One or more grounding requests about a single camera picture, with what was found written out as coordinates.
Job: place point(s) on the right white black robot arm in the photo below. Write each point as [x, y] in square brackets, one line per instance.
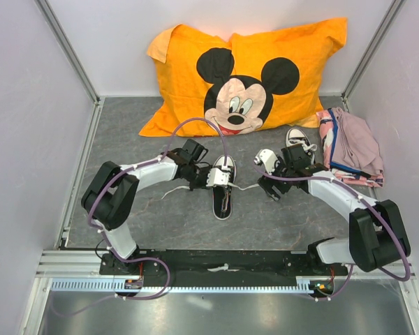
[376, 232]

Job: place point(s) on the left aluminium frame post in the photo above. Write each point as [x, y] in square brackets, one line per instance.
[62, 39]

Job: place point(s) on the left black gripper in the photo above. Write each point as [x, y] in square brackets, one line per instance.
[203, 184]

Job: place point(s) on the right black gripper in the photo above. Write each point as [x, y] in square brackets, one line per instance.
[267, 183]

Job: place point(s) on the slotted grey cable duct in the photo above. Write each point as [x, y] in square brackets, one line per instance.
[297, 286]

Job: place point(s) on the right aluminium frame post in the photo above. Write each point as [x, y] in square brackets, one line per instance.
[378, 37]

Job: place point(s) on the black canvas sneaker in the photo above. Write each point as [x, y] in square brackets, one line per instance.
[222, 196]

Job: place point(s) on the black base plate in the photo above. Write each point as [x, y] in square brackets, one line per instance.
[190, 266]

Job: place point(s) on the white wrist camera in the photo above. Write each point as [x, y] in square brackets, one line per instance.
[219, 177]
[266, 158]

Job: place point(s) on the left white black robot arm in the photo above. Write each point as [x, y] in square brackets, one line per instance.
[109, 198]

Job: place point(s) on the white tape scrap on base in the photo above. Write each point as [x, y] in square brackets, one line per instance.
[226, 267]

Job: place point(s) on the pink folded cloth pile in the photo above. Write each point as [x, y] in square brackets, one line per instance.
[350, 151]

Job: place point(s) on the aluminium frame post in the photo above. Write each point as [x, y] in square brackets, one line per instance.
[378, 37]
[62, 39]

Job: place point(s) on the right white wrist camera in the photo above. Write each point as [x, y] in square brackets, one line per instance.
[266, 158]

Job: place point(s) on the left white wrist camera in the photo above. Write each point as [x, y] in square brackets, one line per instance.
[219, 177]

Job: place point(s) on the orange Mickey Mouse pillow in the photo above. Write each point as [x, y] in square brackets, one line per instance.
[241, 85]

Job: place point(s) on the aluminium front rail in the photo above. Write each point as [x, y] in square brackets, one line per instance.
[85, 264]

